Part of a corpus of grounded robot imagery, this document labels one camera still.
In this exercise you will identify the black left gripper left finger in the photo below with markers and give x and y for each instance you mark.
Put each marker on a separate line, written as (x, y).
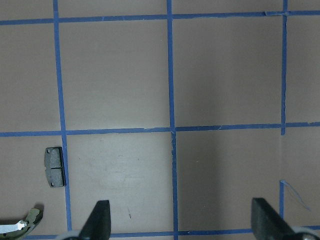
(98, 224)

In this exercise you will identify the curved brake shoe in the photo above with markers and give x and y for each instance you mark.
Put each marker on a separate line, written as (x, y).
(14, 228)

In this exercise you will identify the brown grid paper mat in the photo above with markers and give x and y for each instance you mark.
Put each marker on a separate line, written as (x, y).
(178, 112)

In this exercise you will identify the dark grey brake pad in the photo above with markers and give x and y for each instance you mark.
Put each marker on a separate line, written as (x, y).
(54, 167)

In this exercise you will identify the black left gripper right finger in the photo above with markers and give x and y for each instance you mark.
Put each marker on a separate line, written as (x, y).
(266, 223)

